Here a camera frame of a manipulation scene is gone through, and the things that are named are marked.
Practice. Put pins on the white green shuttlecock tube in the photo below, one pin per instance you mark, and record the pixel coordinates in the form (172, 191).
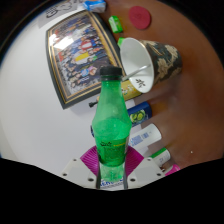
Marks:
(160, 157)

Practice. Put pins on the flat round red coaster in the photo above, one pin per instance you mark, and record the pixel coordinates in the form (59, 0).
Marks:
(140, 17)

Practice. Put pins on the green plastic drink bottle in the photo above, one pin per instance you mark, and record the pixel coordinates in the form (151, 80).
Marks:
(111, 130)

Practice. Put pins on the white bottle with blue cap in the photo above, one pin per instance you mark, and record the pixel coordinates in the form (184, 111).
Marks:
(145, 136)

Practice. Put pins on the framed group photo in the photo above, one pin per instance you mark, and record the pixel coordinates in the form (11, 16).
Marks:
(80, 56)

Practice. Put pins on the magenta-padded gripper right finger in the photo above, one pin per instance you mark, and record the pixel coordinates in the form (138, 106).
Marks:
(146, 171)

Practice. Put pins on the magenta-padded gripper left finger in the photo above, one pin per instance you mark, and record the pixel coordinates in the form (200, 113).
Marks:
(78, 171)

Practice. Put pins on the dark blue pump bottle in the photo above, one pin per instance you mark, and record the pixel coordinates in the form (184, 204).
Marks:
(140, 114)

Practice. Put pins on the dark floral paper cup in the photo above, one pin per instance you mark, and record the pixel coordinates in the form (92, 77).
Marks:
(163, 61)

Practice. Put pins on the white spoon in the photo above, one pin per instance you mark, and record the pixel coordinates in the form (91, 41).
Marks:
(136, 72)

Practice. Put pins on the blue tissue pack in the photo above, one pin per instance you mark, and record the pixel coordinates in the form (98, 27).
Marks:
(95, 5)

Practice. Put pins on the small green soap pack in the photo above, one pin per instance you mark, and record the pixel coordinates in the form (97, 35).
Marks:
(116, 24)

